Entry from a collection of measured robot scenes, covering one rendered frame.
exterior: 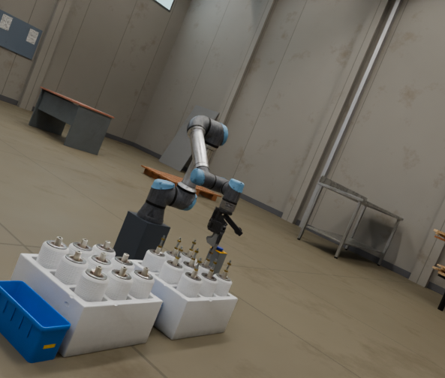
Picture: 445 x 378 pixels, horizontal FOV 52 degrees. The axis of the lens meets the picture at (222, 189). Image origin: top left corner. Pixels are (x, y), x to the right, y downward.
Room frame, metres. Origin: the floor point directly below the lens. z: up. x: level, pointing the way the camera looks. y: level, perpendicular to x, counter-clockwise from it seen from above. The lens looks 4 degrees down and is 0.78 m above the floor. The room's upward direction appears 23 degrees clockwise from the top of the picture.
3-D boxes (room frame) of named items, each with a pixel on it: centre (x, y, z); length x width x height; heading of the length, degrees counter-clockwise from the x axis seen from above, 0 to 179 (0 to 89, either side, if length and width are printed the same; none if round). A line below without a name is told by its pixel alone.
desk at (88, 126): (7.54, 2.74, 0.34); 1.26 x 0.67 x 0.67; 52
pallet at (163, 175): (7.76, 0.67, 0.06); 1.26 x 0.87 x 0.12; 142
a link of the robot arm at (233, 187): (2.21, -0.05, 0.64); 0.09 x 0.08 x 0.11; 33
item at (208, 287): (2.05, -0.10, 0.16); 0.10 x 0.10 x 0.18
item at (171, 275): (2.02, 0.07, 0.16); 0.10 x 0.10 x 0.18
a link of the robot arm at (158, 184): (2.53, 0.30, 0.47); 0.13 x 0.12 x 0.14; 123
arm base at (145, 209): (2.53, 0.31, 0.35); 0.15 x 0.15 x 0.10
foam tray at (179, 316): (2.12, 0.00, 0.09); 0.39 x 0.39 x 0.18; 55
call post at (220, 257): (2.40, -0.11, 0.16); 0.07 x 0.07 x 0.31; 55
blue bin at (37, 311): (1.42, 0.42, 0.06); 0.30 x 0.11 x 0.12; 57
